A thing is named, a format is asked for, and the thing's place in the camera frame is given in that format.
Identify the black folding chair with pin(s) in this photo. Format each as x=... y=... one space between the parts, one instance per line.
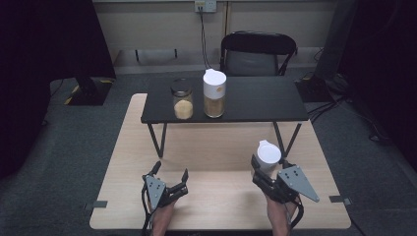
x=252 y=52

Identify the dark curtain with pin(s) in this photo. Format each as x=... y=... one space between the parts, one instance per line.
x=383 y=65

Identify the white wall socket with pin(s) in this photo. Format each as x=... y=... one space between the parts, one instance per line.
x=205 y=5

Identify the black stand base yellow tape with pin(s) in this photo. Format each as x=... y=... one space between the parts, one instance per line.
x=90 y=93

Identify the small black wall bracket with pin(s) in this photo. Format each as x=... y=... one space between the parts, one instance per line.
x=175 y=53

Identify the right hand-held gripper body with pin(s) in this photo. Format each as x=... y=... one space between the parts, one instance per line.
x=295 y=183

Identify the person's left hand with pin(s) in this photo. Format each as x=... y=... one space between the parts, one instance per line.
x=162 y=218

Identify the black shelf riser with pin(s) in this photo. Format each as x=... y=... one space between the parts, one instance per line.
x=249 y=98

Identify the wide white-lidded glass jar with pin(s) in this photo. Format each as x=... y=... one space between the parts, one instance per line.
x=268 y=157

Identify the person's right hand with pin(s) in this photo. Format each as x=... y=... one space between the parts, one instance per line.
x=278 y=218

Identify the black curtain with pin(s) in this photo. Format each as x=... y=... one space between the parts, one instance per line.
x=42 y=65

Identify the tall white-lidded glass jar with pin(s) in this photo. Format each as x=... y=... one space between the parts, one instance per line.
x=214 y=93

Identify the grey tape strip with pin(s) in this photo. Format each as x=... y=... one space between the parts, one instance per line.
x=96 y=205
x=339 y=200

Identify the black-lidded glass jar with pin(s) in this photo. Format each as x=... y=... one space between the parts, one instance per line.
x=182 y=100

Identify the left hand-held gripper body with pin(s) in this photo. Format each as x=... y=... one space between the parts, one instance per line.
x=155 y=191

